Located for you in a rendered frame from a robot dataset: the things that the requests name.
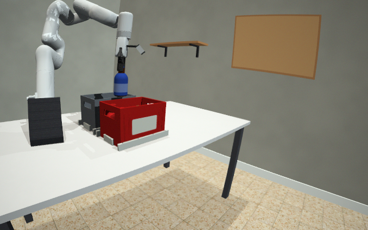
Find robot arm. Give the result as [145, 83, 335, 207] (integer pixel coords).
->
[27, 0, 133, 100]

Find blue bottle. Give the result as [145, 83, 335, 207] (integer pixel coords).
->
[113, 68, 128, 97]

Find red bottle crate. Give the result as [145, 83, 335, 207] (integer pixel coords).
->
[99, 97, 167, 146]

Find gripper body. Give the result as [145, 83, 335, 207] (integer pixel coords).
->
[115, 36, 131, 58]

